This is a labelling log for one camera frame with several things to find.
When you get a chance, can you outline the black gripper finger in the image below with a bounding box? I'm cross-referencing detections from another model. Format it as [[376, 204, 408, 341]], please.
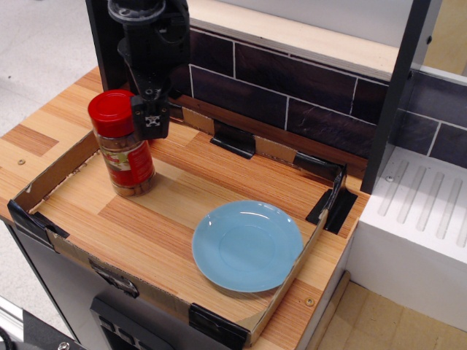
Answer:
[[131, 96, 169, 140]]

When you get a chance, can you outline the light blue ceramic plate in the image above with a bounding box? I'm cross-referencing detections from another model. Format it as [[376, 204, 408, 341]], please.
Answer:
[[192, 201, 304, 292]]

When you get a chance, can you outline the red-capped basil spice bottle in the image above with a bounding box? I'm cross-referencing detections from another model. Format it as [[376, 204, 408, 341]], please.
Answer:
[[88, 89, 155, 197]]

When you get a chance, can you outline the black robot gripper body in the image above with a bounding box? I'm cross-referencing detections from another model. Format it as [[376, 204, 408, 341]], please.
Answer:
[[118, 14, 190, 99]]

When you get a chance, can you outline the brown cardboard fence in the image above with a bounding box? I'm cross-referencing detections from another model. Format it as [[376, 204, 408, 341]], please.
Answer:
[[1, 85, 368, 349]]

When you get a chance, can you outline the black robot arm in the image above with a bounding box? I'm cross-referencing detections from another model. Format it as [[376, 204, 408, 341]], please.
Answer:
[[107, 1, 190, 140]]

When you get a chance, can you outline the dark grey shelf post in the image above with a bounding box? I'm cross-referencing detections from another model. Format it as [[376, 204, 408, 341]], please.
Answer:
[[360, 1, 441, 194]]

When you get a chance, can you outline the white ribbed drainer board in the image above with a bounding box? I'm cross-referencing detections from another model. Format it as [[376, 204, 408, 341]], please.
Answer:
[[347, 147, 466, 330]]

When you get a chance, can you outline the black control panel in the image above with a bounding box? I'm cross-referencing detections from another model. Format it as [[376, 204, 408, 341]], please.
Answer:
[[90, 295, 176, 350]]

